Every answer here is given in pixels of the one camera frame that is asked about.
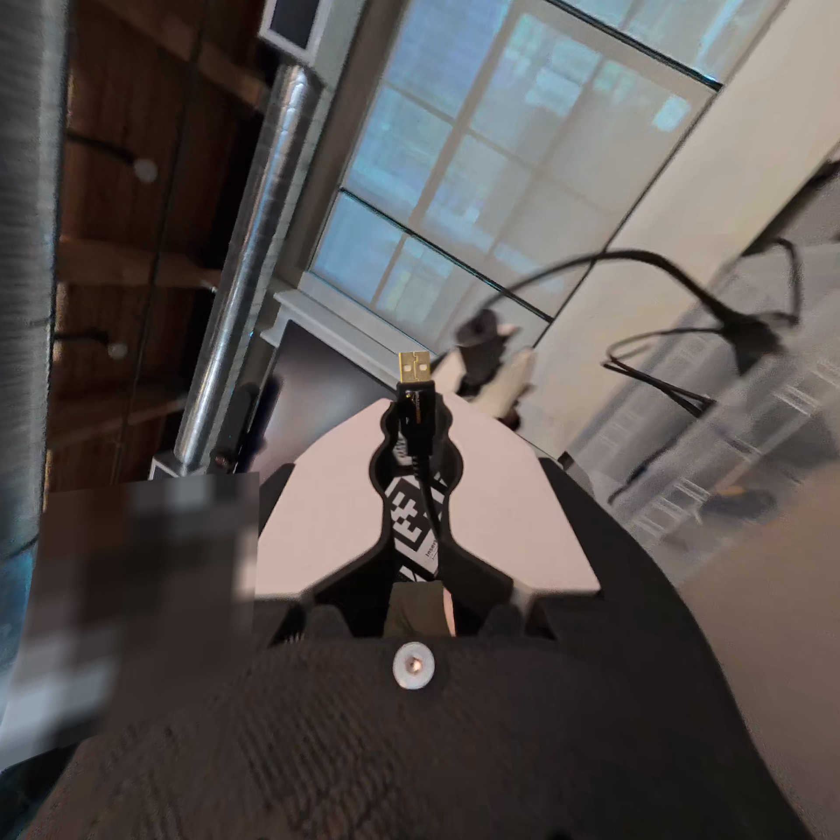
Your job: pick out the clear plastic bin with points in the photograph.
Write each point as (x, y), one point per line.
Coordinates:
(754, 426)

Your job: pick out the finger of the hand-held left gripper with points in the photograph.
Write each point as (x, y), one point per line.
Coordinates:
(518, 387)

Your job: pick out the metal air duct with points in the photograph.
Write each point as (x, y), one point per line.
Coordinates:
(262, 229)

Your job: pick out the large glass window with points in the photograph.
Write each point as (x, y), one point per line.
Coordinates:
(492, 164)

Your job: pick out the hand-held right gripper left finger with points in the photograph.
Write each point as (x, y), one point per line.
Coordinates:
(315, 525)

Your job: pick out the dark wall screen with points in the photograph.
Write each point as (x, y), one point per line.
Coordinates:
(328, 394)

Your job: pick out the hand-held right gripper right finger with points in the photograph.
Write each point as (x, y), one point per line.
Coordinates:
(525, 525)

